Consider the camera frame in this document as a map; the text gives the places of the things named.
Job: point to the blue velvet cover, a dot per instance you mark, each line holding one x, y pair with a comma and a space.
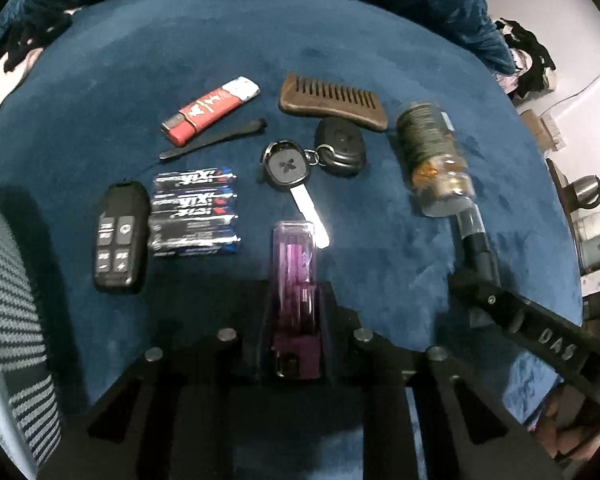
380, 260

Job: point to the person's right hand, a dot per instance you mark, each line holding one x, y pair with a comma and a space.
570, 435

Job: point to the black garment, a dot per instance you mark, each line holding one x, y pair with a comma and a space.
30, 32

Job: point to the car key with black head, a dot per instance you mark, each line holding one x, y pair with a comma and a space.
282, 166

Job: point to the black nail file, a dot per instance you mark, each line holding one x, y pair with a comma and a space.
215, 138

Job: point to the white container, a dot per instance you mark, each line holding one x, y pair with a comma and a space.
592, 240

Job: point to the grey mesh chair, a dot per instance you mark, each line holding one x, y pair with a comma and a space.
10, 310

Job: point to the clear bottle with dark label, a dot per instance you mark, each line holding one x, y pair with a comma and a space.
425, 135

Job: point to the brown wooden comb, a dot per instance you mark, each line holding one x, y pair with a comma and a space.
300, 102

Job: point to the black remote with grey buttons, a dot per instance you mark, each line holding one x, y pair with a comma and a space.
120, 240

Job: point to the purple lighter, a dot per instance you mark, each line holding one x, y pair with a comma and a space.
292, 270

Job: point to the red and white lighter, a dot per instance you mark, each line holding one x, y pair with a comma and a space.
205, 110

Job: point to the cardboard box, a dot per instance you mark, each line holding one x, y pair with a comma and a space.
535, 125

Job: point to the metal mug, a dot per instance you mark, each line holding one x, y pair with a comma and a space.
582, 192

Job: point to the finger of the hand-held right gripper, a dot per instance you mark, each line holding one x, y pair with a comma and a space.
475, 247

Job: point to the pile of dark clothes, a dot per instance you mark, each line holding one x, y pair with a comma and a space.
525, 40

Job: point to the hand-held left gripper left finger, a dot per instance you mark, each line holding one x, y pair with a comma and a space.
250, 340

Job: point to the black oval key fob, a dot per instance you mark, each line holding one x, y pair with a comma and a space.
337, 147

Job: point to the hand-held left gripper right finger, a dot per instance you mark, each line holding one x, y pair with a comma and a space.
337, 330

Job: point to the pack of batteries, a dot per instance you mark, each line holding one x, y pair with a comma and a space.
195, 210

